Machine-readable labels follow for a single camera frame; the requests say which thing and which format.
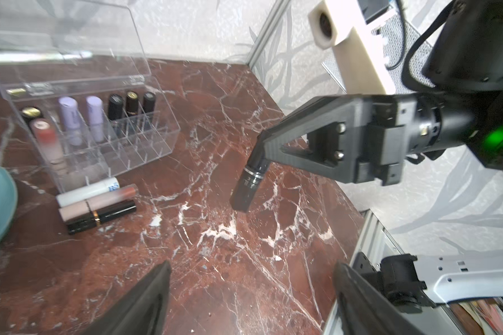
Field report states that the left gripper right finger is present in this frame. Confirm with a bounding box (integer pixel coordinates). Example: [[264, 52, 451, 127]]
[[333, 262, 421, 335]]

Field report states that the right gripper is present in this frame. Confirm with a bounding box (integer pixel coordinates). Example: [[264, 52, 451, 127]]
[[257, 94, 440, 186]]

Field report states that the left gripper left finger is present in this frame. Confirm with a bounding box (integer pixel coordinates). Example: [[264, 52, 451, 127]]
[[83, 260, 171, 335]]

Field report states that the black gold band lipstick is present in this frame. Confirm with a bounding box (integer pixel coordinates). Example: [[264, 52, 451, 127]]
[[66, 200, 137, 235]]

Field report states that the pink lip gloss tube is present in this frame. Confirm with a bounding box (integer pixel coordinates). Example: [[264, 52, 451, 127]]
[[59, 184, 138, 222]]

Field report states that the white lip balm tube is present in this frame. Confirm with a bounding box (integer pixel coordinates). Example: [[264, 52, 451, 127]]
[[56, 177, 120, 207]]

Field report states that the lilac lipstick tube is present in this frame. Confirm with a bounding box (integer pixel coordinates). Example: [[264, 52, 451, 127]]
[[58, 96, 82, 147], [86, 96, 105, 143]]

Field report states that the dark brown lipstick tube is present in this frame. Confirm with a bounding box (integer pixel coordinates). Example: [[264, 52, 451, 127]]
[[20, 106, 43, 125]]

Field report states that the black gold lipstick tube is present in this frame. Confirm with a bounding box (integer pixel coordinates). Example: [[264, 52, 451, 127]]
[[143, 92, 156, 119]]

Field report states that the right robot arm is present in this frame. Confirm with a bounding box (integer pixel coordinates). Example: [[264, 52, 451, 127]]
[[241, 1, 503, 192]]

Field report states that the clear acrylic lipstick organizer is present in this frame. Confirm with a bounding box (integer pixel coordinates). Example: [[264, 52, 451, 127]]
[[0, 1, 180, 193]]

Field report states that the black glossy lipstick tube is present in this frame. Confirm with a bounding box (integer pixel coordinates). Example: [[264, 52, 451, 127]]
[[108, 94, 124, 137]]

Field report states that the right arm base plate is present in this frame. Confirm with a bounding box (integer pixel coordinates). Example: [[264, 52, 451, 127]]
[[353, 252, 437, 314]]

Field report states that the white wire mesh basket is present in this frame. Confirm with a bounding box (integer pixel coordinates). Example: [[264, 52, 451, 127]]
[[322, 6, 434, 94]]

